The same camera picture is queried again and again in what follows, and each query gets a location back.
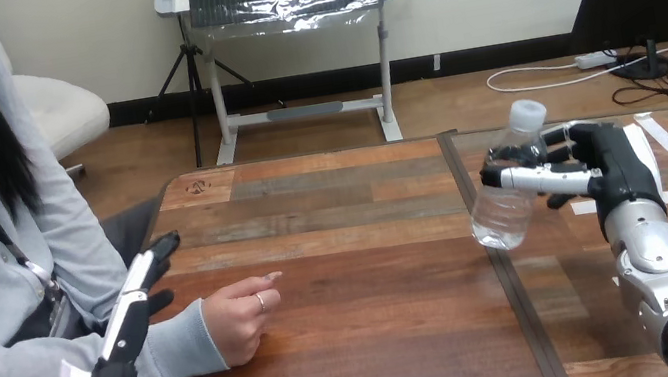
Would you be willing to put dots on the person's hand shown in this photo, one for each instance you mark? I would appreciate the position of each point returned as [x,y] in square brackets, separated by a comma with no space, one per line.
[241,319]

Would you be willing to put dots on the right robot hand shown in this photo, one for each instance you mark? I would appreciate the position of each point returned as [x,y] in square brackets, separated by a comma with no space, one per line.
[612,163]

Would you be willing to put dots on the clear water bottle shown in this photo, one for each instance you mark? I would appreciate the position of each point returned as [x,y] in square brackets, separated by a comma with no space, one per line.
[507,200]

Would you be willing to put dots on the white power strip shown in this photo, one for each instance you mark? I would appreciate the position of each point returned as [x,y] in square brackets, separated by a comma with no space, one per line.
[595,59]

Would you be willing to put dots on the white desk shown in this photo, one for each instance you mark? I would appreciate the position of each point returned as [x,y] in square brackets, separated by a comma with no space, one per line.
[302,111]

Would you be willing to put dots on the black tripod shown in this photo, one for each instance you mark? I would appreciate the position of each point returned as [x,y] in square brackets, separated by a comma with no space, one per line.
[193,82]

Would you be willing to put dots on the white cushioned chair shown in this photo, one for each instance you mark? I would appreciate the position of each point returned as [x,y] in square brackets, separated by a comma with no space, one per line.
[60,109]

